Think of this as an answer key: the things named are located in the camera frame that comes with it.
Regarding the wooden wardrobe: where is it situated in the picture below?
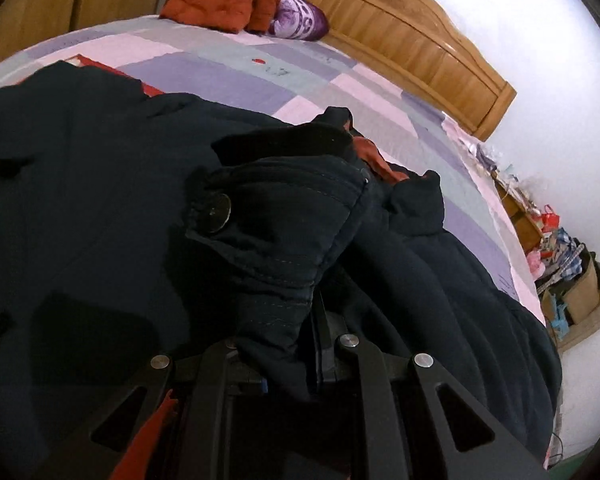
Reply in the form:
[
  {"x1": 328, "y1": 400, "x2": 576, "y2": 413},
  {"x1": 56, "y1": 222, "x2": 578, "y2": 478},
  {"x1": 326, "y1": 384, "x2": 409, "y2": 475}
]
[{"x1": 0, "y1": 0, "x2": 181, "y2": 73}]

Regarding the dark navy coat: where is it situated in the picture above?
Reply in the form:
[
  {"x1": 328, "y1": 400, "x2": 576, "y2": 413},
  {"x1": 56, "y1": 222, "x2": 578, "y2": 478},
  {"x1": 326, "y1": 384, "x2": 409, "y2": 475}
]
[{"x1": 0, "y1": 60, "x2": 563, "y2": 480}]

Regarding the cardboard box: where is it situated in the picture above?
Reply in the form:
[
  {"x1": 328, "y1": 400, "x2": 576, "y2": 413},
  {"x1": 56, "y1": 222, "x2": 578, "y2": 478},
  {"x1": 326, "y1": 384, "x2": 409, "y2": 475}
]
[{"x1": 562, "y1": 250, "x2": 600, "y2": 326}]

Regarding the purple printed pillow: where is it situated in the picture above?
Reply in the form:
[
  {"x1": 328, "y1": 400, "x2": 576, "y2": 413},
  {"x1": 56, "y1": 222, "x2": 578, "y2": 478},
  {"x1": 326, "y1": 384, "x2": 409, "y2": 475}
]
[{"x1": 267, "y1": 0, "x2": 330, "y2": 42}]

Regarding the patchwork quilt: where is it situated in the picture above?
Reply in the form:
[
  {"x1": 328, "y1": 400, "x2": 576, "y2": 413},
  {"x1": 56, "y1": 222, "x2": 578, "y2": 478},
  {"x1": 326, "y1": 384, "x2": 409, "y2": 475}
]
[{"x1": 0, "y1": 15, "x2": 546, "y2": 326}]

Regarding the light blue object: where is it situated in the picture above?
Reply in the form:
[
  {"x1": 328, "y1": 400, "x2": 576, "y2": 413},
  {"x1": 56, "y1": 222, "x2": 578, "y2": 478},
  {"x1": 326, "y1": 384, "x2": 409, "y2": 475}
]
[{"x1": 547, "y1": 295, "x2": 571, "y2": 341}]

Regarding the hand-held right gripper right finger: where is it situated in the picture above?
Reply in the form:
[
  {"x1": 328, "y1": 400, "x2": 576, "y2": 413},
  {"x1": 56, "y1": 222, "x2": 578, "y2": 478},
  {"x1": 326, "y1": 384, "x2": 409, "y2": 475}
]
[{"x1": 312, "y1": 300, "x2": 548, "y2": 480}]

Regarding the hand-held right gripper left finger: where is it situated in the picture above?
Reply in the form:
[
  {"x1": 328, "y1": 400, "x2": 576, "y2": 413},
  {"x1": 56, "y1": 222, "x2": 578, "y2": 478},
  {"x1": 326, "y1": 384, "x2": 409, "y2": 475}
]
[{"x1": 32, "y1": 337, "x2": 266, "y2": 480}]

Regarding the wooden headboard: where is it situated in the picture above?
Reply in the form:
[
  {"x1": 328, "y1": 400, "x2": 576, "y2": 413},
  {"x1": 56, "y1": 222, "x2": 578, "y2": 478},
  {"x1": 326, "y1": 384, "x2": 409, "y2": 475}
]
[{"x1": 245, "y1": 0, "x2": 518, "y2": 143}]

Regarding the red strap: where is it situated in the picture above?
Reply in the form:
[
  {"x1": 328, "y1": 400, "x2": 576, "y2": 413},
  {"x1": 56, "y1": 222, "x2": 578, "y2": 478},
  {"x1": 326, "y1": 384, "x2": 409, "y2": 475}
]
[{"x1": 109, "y1": 390, "x2": 181, "y2": 480}]

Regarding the wooden bedside cabinet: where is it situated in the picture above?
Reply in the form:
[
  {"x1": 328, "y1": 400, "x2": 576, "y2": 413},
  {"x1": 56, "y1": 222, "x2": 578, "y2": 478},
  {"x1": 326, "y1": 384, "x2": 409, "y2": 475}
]
[{"x1": 492, "y1": 175, "x2": 546, "y2": 253}]

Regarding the blue plaid cloth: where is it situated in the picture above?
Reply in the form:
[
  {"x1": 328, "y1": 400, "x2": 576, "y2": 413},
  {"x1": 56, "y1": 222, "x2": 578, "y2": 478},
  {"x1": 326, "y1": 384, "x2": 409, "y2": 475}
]
[{"x1": 545, "y1": 227, "x2": 588, "y2": 281}]

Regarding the orange-red jacket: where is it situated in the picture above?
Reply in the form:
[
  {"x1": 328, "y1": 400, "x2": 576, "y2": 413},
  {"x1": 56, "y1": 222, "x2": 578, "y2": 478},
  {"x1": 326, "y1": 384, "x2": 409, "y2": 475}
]
[{"x1": 159, "y1": 0, "x2": 295, "y2": 35}]

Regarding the red bag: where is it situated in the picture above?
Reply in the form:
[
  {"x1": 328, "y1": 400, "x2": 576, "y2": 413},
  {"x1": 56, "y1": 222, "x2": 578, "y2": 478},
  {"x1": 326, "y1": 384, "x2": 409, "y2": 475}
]
[{"x1": 540, "y1": 204, "x2": 563, "y2": 233}]

